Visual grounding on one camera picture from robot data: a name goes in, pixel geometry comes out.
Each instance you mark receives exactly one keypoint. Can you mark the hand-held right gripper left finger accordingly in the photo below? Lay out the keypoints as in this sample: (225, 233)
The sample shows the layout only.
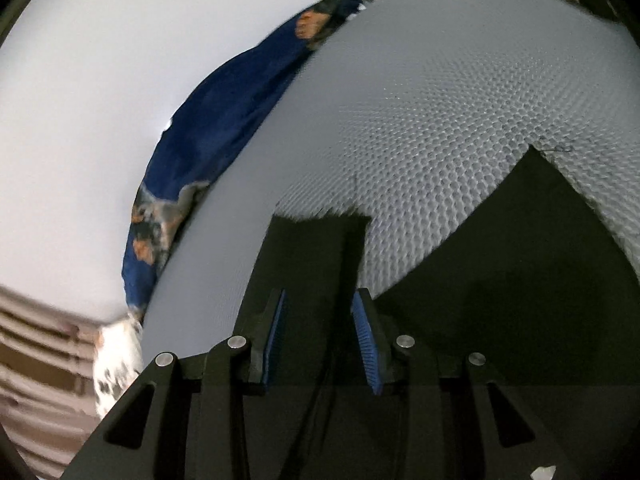
(275, 340)

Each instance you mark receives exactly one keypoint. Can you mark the black pants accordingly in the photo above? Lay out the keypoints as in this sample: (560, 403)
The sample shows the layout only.
(500, 260)

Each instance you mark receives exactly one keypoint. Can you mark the brown wooden furniture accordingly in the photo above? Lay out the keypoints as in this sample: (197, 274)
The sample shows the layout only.
(40, 360)

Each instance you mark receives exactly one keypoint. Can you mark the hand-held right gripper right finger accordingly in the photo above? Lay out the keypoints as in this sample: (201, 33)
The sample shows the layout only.
(364, 340)

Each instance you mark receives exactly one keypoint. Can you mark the white spotted cloth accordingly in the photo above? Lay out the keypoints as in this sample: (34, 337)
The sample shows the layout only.
(117, 360)

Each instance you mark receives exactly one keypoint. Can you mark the blue floral blanket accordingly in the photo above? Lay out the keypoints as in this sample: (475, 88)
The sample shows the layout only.
(215, 125)

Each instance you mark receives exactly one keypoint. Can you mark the grey mesh mat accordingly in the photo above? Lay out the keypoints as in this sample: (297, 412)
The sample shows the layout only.
(425, 110)

